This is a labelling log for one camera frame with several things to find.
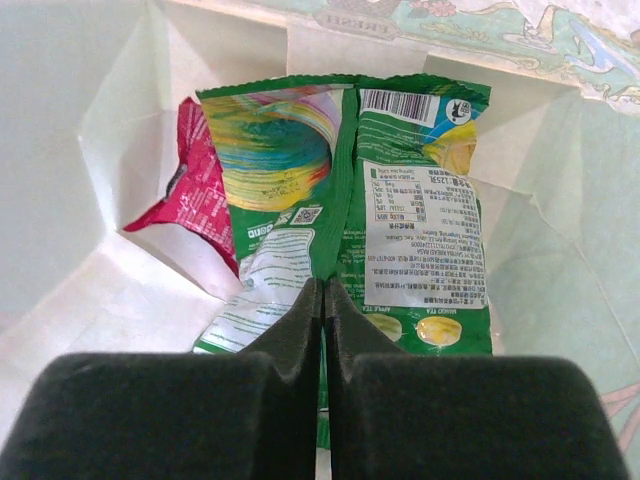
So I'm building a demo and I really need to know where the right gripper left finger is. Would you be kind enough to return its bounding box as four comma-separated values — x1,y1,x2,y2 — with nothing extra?
1,279,322,479

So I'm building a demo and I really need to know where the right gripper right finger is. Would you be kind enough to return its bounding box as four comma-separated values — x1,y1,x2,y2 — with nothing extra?
324,279,629,479

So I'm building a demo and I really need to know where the green spring tea candy bag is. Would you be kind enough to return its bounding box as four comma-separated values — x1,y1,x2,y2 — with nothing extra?
194,74,492,479

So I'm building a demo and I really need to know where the green floral paper bag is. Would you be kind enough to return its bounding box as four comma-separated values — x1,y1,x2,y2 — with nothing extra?
1,1,639,474

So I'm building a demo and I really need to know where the pink red candy bag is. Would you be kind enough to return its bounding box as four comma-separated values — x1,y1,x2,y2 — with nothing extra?
124,97,238,273

